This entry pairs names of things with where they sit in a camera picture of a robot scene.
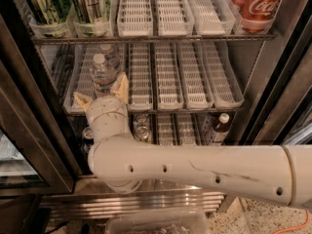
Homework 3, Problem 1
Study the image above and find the middle shelf tray far left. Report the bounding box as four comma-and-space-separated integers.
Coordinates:
63, 45, 97, 115

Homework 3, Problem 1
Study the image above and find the silver soda can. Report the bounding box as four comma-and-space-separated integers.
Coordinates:
134, 113, 150, 128
135, 125, 151, 142

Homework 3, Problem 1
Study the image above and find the green drink can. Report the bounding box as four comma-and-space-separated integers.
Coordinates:
72, 0, 110, 36
19, 0, 71, 37

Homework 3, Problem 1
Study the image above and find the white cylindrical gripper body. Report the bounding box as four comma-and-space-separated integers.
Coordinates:
86, 96, 133, 142

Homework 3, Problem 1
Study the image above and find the front blue Pepsi can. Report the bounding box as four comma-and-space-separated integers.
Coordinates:
82, 127, 94, 153

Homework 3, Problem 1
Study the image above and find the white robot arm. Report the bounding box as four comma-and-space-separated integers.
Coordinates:
73, 74, 312, 210

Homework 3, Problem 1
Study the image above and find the top shelf cola tray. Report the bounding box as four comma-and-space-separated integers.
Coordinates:
226, 0, 279, 34

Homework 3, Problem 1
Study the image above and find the brown bottle with white cap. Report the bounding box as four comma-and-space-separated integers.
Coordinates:
208, 113, 230, 145

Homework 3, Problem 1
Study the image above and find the clear plastic bin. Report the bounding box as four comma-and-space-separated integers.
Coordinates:
104, 210, 211, 234

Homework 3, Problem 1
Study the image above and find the stainless steel fridge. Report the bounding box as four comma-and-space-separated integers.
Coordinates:
0, 0, 312, 223

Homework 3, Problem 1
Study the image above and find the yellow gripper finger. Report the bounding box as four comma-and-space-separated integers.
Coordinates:
110, 72, 129, 103
73, 92, 94, 111

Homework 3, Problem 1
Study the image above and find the wire shelf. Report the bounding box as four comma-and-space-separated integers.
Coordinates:
31, 34, 277, 46
64, 108, 244, 117

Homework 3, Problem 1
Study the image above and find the clear water bottle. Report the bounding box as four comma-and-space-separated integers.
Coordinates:
90, 54, 118, 98
99, 44, 120, 71

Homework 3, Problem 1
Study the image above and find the rear silver soda can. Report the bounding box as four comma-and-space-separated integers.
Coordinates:
134, 113, 150, 128

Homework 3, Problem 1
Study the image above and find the middle wire shelf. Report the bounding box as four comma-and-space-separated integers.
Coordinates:
64, 108, 244, 117

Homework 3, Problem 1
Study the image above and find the fridge glass door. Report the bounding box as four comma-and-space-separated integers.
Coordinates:
0, 18, 75, 197

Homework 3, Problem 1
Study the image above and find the middle shelf water bottle tray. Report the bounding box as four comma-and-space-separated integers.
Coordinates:
94, 43, 127, 99

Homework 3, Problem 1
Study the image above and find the front silver soda can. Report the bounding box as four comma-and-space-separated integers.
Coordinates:
135, 125, 151, 142

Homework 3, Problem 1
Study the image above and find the orange power cable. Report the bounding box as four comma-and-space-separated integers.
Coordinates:
272, 210, 311, 234

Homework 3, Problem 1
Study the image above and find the front red Coca-Cola can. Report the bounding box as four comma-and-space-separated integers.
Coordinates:
241, 0, 279, 33

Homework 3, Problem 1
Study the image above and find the left green drink can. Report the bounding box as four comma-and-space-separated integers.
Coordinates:
19, 0, 71, 37

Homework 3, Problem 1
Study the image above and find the top wire shelf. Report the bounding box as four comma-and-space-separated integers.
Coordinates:
31, 34, 277, 46

